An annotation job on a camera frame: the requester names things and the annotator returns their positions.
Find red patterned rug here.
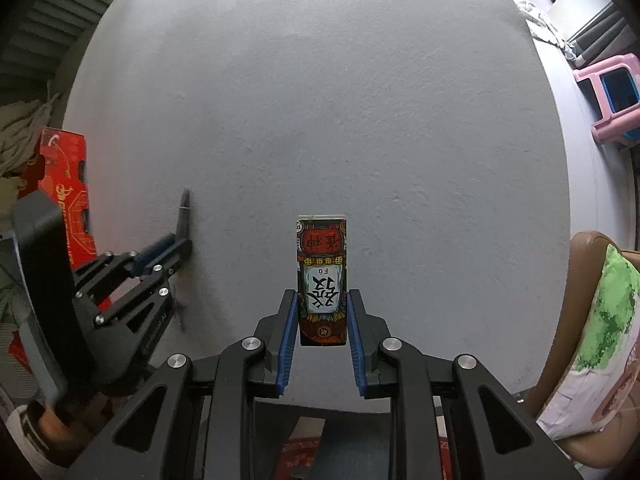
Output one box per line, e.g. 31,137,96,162
280,437,321,480

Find person's blue jeans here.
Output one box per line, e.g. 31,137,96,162
320,417,396,480

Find grey curtain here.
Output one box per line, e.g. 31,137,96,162
565,2,631,68

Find red cardboard box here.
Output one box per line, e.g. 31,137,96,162
10,127,113,376

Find grey pen with yellow band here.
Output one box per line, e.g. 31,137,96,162
177,187,193,333

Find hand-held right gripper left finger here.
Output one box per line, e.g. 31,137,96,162
65,287,301,480

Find green floral cushion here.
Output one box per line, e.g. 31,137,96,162
537,244,640,441

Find pink plastic stool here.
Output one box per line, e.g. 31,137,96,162
572,52,640,150

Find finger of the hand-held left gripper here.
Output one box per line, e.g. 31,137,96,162
73,233,194,297
93,271,172,329

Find black red printed card pack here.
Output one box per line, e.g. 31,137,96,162
294,216,349,347

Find person's left hand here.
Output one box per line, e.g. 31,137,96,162
27,399,82,447

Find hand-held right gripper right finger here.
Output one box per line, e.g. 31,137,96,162
346,289,583,480

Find white patterned cloth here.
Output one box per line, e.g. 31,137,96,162
515,0,571,51

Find brown chair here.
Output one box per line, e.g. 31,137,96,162
520,230,640,466

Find white cloth pile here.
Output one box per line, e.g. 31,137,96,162
0,92,61,178

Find person's left forearm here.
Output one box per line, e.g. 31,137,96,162
6,405,71,478

